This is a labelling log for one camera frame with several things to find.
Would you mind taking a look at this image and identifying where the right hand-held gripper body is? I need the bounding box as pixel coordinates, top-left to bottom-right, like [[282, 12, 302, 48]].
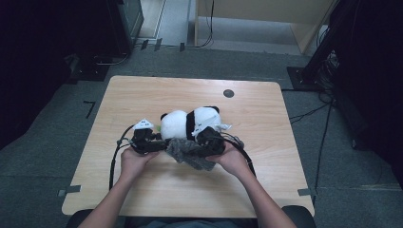
[[190, 114, 227, 159]]

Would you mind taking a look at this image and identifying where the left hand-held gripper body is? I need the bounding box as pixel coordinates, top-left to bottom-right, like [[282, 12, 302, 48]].
[[130, 118, 156, 156]]

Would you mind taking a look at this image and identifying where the grey fuzzy sock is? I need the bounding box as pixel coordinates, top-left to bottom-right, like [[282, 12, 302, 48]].
[[164, 137, 218, 172]]

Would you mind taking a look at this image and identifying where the black and white panda plush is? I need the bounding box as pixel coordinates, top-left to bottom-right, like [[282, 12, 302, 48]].
[[160, 105, 233, 143]]

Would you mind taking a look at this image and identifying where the person's left hand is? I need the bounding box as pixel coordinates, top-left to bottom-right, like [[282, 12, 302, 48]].
[[120, 146, 161, 184]]

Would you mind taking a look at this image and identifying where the person's right hand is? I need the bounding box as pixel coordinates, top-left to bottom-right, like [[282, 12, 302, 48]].
[[205, 142, 252, 179]]

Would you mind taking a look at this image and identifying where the person's clothing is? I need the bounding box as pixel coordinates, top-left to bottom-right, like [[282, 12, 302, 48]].
[[125, 217, 259, 228]]

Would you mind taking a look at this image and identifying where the black flat stand base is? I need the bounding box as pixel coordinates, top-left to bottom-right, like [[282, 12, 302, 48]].
[[67, 52, 111, 85]]

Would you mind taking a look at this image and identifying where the grey tape on table corner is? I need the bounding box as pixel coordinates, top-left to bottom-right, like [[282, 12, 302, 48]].
[[297, 187, 317, 198], [57, 184, 83, 198]]

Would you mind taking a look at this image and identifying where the black equipment cabinet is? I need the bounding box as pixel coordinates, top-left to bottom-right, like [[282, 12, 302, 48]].
[[106, 0, 145, 56]]

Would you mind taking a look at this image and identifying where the dark curtain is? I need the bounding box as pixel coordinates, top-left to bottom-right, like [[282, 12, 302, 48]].
[[329, 0, 403, 191], [0, 0, 110, 150]]

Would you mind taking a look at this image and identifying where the black metal stand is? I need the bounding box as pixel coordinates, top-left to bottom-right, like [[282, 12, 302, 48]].
[[286, 0, 360, 93]]

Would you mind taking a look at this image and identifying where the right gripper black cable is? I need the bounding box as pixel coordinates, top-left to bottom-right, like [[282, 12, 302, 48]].
[[221, 132, 258, 179]]

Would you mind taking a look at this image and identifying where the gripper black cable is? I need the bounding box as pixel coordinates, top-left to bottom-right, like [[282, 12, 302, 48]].
[[107, 123, 136, 192], [221, 132, 258, 179]]

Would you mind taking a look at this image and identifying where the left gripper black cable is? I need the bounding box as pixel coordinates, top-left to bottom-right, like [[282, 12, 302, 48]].
[[107, 123, 136, 192]]

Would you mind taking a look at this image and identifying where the short black floor cable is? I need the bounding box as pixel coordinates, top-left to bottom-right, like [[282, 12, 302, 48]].
[[288, 102, 332, 125]]

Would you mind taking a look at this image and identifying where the long black floor cable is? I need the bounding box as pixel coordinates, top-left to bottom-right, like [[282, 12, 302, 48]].
[[312, 103, 333, 205]]

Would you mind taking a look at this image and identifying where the black hanging cable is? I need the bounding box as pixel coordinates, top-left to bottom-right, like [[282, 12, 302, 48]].
[[189, 0, 215, 49]]

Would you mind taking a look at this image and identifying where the tangled cable bundle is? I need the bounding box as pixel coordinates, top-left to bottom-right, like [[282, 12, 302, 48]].
[[316, 50, 340, 96]]

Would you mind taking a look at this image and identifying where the light wooden furniture frame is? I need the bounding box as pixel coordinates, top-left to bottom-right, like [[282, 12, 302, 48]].
[[193, 0, 338, 55]]

